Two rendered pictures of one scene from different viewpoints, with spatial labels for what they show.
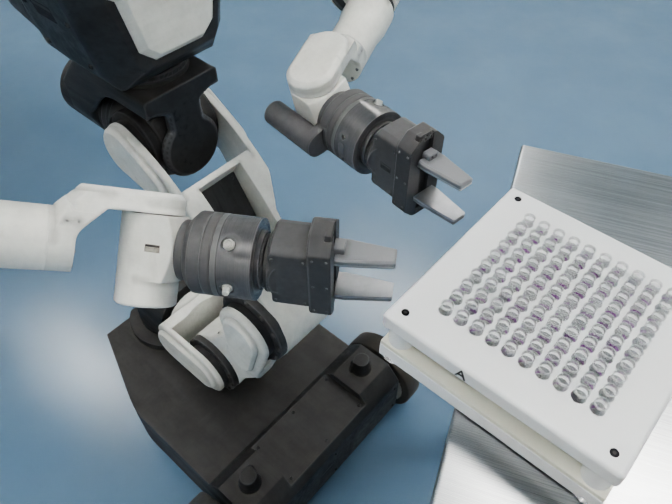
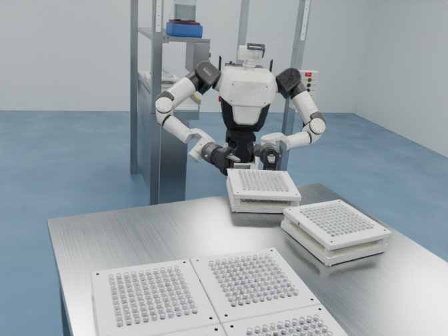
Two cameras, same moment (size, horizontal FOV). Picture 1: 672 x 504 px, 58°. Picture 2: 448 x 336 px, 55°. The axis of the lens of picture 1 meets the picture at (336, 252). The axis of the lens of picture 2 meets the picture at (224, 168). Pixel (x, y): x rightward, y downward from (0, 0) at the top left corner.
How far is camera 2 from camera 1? 1.43 m
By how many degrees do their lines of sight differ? 43
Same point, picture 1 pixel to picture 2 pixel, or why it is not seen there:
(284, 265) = (218, 153)
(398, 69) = (416, 238)
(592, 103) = not seen: outside the picture
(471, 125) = not seen: hidden behind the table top
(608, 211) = (319, 197)
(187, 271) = (202, 149)
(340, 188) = not seen: hidden behind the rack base
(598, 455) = (234, 191)
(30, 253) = (180, 133)
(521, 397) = (233, 183)
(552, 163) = (321, 187)
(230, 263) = (209, 149)
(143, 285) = (194, 151)
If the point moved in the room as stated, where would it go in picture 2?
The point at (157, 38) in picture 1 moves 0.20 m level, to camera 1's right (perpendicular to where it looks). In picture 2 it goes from (239, 118) to (271, 129)
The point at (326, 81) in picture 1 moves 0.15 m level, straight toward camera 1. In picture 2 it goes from (267, 139) to (247, 145)
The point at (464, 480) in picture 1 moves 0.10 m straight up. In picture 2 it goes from (215, 199) to (217, 175)
